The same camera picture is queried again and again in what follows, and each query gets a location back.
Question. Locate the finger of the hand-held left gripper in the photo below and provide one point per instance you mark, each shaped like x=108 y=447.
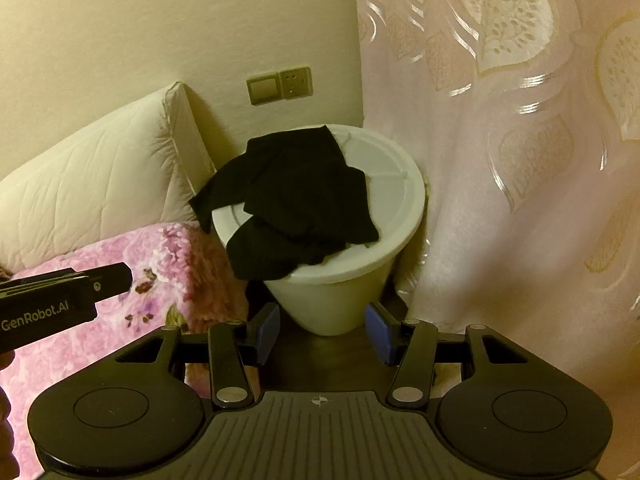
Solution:
x=112 y=277

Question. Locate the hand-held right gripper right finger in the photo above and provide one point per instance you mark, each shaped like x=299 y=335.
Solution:
x=377 y=332

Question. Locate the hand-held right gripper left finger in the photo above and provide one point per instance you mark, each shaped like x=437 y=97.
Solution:
x=270 y=332

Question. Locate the white lidded bucket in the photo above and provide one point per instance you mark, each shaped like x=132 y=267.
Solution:
x=350 y=280

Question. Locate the black pants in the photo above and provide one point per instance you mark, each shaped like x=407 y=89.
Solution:
x=290 y=185

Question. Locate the person's left hand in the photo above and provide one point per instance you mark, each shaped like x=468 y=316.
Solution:
x=4 y=425

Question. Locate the pink floral blanket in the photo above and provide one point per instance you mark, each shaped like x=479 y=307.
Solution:
x=165 y=280

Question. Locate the white pillow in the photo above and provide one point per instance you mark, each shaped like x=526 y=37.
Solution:
x=100 y=170

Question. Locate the pink patterned curtain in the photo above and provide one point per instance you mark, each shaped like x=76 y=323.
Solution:
x=500 y=185

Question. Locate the olive wall switch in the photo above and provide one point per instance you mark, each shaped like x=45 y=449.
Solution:
x=264 y=89

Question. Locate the olive wall socket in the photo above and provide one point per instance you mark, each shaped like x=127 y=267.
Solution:
x=296 y=82

